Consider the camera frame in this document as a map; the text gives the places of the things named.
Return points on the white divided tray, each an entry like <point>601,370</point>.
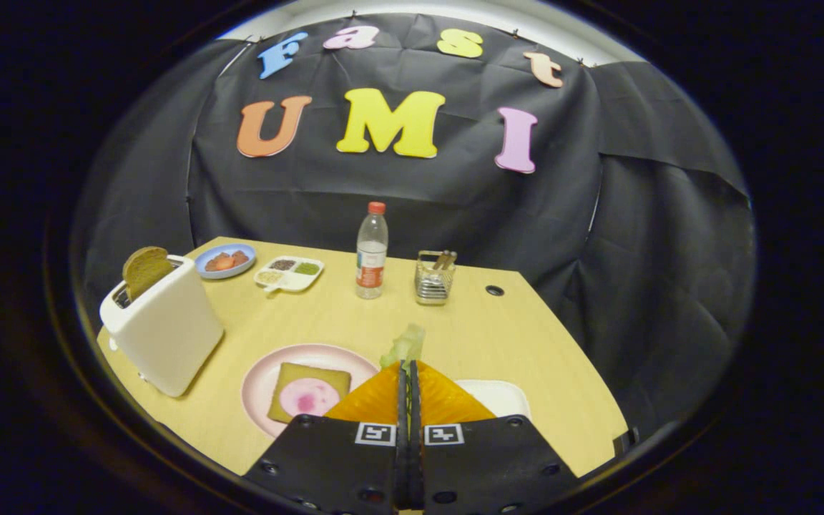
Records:
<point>297,281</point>

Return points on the pile of green beans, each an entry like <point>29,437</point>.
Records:
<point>307,268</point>

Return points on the green lettuce leaf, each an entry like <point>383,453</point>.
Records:
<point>406,347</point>

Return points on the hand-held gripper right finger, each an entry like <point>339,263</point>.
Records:
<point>491,465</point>

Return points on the pink plate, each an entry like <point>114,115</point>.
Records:
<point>258,386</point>

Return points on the small white plate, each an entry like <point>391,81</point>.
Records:
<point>498,397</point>

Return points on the orange round food piece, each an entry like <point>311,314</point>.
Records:
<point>224,262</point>

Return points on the brown toast slice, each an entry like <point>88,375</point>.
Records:
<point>144,272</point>

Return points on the pink ham slice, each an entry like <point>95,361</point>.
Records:
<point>308,397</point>

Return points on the clear plastic water bottle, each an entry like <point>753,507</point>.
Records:
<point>371,250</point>

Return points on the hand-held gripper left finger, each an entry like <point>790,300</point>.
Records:
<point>326,465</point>

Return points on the pile of dark beans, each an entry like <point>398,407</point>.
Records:
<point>283,265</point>

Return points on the black backdrop cloth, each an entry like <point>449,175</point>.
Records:
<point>455,207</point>

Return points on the pale bread slice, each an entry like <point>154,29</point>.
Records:
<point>290,373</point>

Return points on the blue plate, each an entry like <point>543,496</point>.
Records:
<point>201,268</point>

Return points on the white toaster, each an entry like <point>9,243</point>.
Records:
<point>169,336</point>

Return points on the pile of pale beans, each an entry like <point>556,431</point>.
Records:
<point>270,277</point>

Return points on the black table grommet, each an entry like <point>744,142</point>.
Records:
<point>495,290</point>

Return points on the brown meat slice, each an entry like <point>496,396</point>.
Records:
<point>212,263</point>
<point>241,257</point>

